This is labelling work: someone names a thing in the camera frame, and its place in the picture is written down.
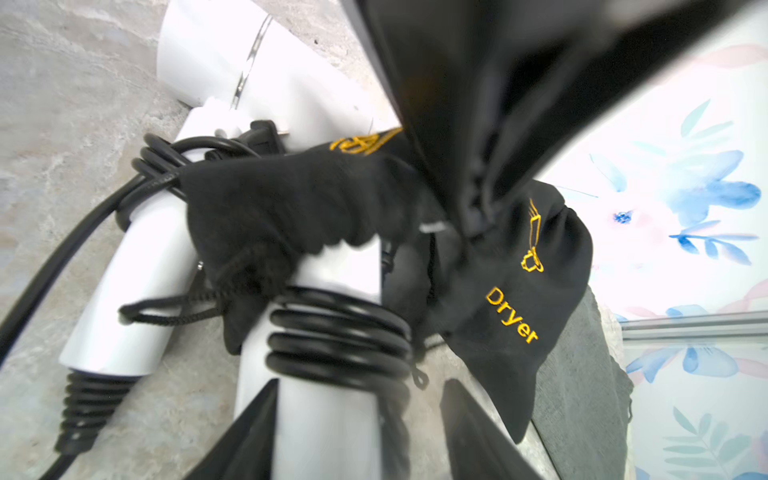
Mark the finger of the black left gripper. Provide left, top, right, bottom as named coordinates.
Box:
left=343, top=1, right=745, bottom=237

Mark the aluminium corner post right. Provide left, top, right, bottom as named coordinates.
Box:
left=620, top=311, right=767, bottom=342

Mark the grey fabric drawstring pouch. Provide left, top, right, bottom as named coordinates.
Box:
left=533, top=289, right=636, bottom=479

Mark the plain black drawstring pouch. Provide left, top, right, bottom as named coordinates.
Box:
left=413, top=180, right=593, bottom=443

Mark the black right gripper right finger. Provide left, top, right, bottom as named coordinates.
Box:
left=440, top=379, right=541, bottom=480

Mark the white hair dryer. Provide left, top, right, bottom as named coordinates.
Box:
left=234, top=236, right=384, bottom=479
left=60, top=1, right=376, bottom=378

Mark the black pouch with gold logo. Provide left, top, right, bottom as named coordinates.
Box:
left=118, top=125, right=457, bottom=356

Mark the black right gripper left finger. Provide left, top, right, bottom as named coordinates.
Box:
left=185, top=379, right=279, bottom=480

